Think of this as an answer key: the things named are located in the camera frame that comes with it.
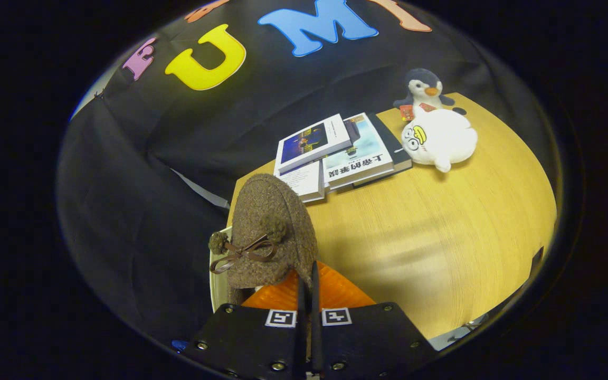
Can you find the white seal plush toy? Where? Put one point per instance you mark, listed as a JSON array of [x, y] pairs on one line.
[[438, 137]]

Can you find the black book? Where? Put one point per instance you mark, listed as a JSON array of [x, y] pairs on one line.
[[396, 148]]

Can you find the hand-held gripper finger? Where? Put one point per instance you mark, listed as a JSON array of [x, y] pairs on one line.
[[315, 327], [302, 327]]

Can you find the white book pale blue cover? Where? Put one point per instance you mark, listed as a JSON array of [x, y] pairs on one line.
[[359, 153]]

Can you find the plain white book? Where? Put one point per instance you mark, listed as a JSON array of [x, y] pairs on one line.
[[304, 182]]

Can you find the brown fuzzy shoe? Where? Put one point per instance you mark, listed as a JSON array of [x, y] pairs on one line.
[[267, 211]]

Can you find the penguin plush toy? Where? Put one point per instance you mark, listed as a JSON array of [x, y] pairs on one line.
[[423, 89]]

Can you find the white book blue photo cover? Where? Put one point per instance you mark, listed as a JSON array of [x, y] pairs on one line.
[[314, 140]]

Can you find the small blue object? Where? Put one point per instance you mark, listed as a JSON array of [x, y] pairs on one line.
[[180, 345]]

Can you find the green fabric storage box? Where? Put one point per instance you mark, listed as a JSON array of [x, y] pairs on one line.
[[219, 293]]

